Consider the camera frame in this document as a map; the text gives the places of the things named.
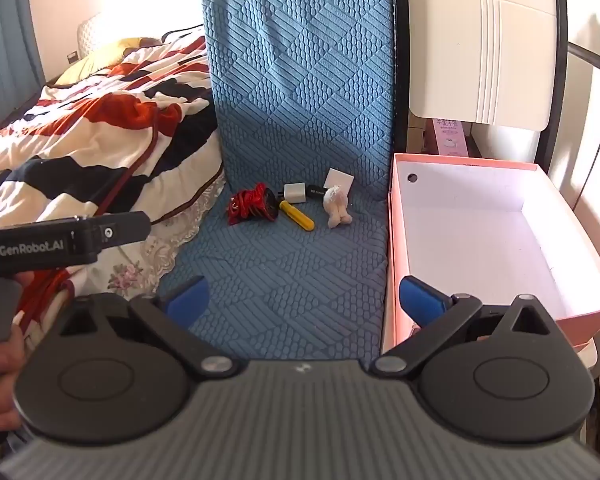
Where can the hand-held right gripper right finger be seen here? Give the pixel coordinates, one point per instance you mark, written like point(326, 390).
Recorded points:
point(419, 301)

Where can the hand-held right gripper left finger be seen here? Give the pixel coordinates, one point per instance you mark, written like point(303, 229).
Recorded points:
point(190, 300)

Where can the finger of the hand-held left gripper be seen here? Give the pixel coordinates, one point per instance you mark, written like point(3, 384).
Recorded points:
point(127, 230)

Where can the pink shoe box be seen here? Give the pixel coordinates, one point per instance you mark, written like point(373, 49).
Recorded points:
point(479, 230)

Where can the white plush toy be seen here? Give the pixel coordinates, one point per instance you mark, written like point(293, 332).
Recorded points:
point(337, 206)

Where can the large white charger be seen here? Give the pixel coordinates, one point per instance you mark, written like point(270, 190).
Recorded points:
point(340, 179)

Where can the small white charger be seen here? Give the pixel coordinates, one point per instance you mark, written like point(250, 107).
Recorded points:
point(296, 193)

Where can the person's left hand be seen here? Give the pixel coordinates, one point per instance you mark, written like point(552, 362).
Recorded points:
point(2, 357)

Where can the floral lace bed skirt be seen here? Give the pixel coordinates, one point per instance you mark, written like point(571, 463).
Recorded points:
point(145, 260)

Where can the striped blanket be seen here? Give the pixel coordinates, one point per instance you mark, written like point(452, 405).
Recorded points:
point(105, 125)

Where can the yellow stick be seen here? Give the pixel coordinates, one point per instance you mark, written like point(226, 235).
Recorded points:
point(297, 216)

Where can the pink carton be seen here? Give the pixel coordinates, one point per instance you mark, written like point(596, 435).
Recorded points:
point(450, 140)

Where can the brown cardboard box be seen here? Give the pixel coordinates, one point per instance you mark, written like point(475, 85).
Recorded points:
point(419, 135)

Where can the yellow pillow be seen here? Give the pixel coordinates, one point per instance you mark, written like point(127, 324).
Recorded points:
point(95, 60)

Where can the white headboard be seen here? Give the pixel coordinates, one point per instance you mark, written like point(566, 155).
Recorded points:
point(92, 32)

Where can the blue curtain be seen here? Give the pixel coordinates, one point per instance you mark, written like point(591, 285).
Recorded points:
point(5, 35)

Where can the blue textured chair cover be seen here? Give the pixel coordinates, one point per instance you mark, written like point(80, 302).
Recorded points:
point(300, 85)

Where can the cream folding chair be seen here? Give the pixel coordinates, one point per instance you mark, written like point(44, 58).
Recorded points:
point(479, 50)

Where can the wall socket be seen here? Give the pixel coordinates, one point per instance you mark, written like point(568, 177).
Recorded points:
point(71, 56)

